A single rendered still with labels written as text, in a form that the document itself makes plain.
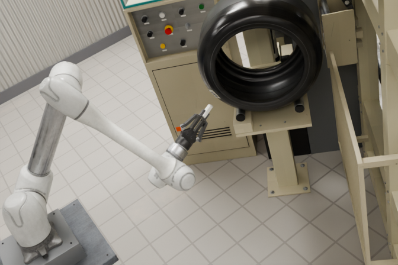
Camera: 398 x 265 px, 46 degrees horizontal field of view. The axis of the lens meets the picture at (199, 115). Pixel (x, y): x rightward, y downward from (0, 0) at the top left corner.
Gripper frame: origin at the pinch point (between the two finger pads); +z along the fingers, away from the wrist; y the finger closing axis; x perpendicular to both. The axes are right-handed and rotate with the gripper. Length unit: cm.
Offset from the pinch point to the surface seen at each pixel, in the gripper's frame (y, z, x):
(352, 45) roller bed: 36, 69, 16
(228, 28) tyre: -23.1, 28.6, 20.2
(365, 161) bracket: 33, 10, 68
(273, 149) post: 69, 17, -41
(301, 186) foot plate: 103, 12, -44
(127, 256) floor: 49, -87, -79
